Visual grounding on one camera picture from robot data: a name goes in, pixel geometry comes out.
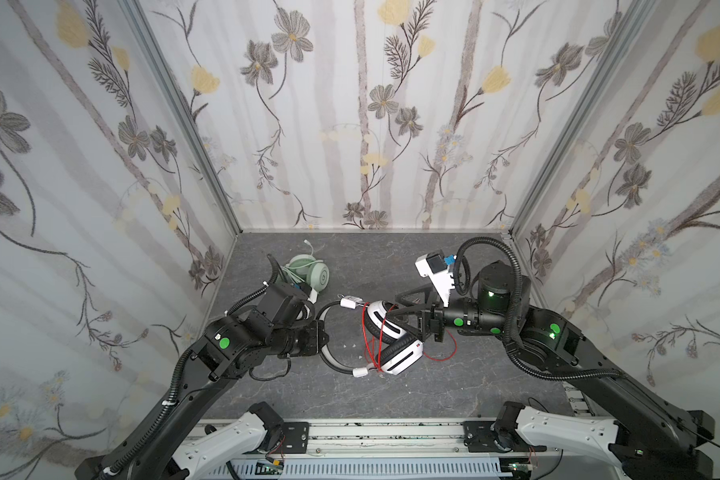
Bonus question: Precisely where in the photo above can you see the black white headphones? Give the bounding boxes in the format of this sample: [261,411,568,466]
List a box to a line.
[316,296,424,378]

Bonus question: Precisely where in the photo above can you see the green white headphones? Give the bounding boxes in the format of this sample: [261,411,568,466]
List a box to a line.
[283,240,330,292]

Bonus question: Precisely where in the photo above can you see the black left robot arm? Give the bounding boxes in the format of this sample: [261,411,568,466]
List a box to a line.
[74,265,319,479]

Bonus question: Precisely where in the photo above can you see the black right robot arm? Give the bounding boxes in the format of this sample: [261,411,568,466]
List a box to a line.
[415,237,715,479]

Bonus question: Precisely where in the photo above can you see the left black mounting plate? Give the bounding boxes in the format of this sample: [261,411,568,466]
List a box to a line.
[277,422,310,455]

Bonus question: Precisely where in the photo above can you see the black mounting plate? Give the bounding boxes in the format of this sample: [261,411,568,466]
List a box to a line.
[277,422,310,455]
[462,419,547,454]

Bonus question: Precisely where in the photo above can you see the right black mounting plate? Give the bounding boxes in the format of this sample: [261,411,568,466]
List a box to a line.
[462,419,547,454]

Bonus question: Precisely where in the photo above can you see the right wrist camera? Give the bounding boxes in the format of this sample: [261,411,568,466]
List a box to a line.
[415,250,456,307]

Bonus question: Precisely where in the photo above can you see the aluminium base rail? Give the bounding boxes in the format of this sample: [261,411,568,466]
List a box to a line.
[191,416,625,463]

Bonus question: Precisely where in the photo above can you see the white slotted cable duct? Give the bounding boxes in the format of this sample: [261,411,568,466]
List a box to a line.
[231,457,513,479]

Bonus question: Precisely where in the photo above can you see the black corrugated cable conduit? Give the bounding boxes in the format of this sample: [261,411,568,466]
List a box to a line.
[95,287,271,480]

